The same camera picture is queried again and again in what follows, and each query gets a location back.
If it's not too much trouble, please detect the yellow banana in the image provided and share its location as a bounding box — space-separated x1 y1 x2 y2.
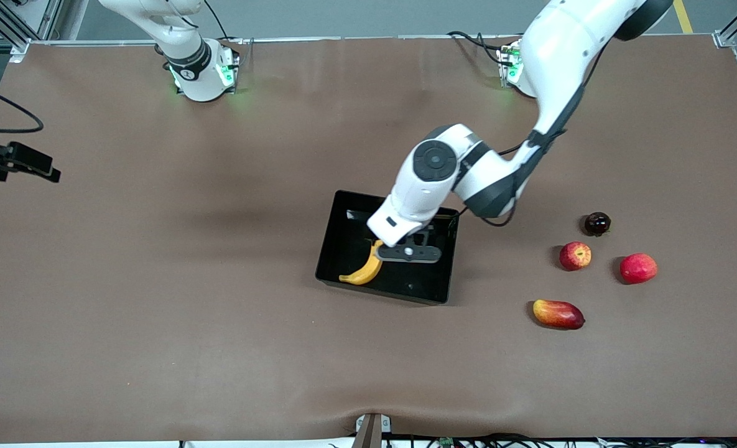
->
338 240 385 286

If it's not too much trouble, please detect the black plastic box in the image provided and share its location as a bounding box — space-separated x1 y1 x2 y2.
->
315 190 460 306

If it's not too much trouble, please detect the small red yellow apple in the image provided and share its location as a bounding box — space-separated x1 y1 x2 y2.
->
560 241 592 272

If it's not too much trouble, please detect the red yellow mango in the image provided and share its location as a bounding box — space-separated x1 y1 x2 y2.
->
532 299 586 330

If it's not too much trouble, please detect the dark purple plum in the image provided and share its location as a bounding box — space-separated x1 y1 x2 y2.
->
584 212 612 236

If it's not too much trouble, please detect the brown table mat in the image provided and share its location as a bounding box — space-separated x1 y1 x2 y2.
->
0 34 737 444

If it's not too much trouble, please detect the red peach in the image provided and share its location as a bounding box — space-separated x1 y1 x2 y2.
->
619 253 659 285

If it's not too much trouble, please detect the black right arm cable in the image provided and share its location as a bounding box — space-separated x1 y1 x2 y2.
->
0 80 44 134

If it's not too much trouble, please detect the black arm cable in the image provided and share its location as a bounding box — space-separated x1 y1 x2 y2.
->
458 44 599 228
0 80 44 134

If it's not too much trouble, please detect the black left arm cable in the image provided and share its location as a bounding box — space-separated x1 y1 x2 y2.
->
458 44 599 228

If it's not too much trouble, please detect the silver table edge rail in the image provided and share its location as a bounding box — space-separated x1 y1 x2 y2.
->
7 34 723 48

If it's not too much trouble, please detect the black left base cable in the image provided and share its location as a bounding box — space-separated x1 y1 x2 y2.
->
448 30 509 64

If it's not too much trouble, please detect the black base cable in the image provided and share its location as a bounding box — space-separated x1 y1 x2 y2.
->
203 0 248 45
448 30 509 64

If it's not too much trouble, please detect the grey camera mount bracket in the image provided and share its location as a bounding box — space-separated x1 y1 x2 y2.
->
353 413 392 448

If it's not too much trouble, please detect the black cable bundle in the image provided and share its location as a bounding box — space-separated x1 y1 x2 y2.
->
178 432 737 448

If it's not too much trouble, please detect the black right base cable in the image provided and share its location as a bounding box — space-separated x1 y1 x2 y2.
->
203 0 248 45

